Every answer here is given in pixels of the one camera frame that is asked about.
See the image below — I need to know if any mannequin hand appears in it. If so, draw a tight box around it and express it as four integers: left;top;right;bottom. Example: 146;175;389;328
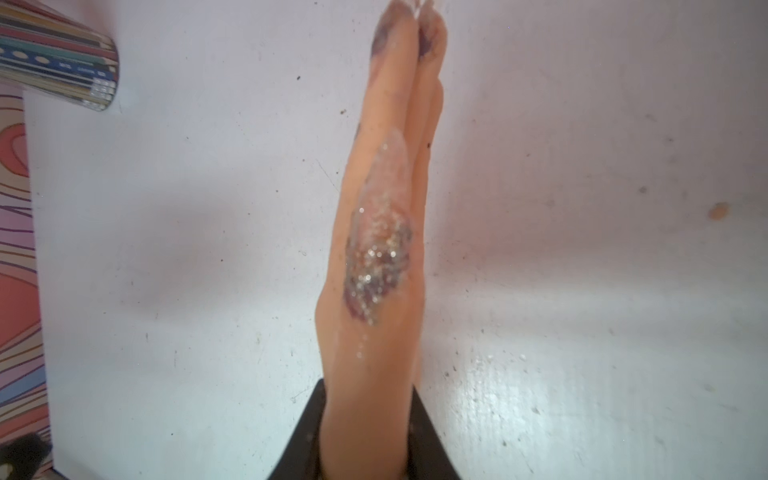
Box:
315;1;447;479

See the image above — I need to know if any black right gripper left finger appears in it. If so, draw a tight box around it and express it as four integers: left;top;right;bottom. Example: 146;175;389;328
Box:
268;379;326;480

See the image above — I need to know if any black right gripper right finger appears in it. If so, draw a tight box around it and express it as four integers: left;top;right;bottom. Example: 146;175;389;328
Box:
407;389;459;480

